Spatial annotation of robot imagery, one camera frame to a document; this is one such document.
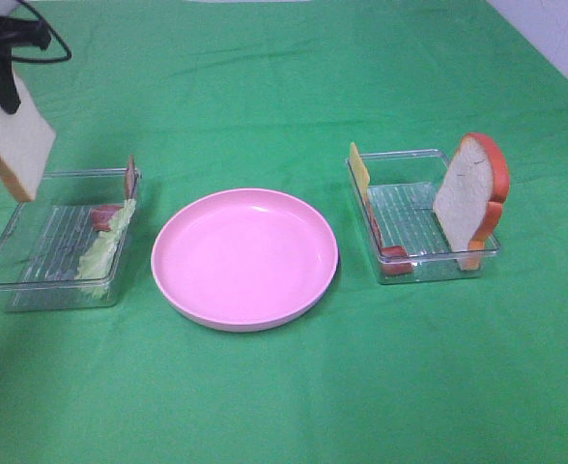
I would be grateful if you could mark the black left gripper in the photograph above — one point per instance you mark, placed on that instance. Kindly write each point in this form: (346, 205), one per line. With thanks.
(17, 32)

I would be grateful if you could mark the toy bread slice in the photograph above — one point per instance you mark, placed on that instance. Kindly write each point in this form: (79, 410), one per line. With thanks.
(26, 140)
(470, 200)

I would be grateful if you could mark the toy bacon strip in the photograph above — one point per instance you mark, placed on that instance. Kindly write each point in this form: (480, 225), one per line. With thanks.
(101, 216)
(387, 267)

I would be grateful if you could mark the toy lettuce leaf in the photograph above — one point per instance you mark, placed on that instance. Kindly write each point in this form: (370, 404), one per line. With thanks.
(97, 261)

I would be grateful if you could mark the left clear plastic tray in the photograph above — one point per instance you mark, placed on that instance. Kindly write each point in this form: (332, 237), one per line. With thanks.
(44, 239)

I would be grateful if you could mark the clear plastic tray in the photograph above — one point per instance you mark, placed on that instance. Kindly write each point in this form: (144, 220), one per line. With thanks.
(44, 239)
(402, 189)

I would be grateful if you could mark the green tablecloth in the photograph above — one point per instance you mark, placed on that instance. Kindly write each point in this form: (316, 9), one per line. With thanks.
(212, 96)

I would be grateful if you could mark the pink round plate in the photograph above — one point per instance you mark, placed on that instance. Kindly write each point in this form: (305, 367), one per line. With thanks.
(245, 259)

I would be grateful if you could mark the yellow toy cheese slice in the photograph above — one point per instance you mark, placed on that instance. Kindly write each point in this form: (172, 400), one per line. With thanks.
(359, 169)

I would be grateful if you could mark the right clear plastic tray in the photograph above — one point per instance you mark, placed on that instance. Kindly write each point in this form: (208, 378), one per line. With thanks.
(402, 189)

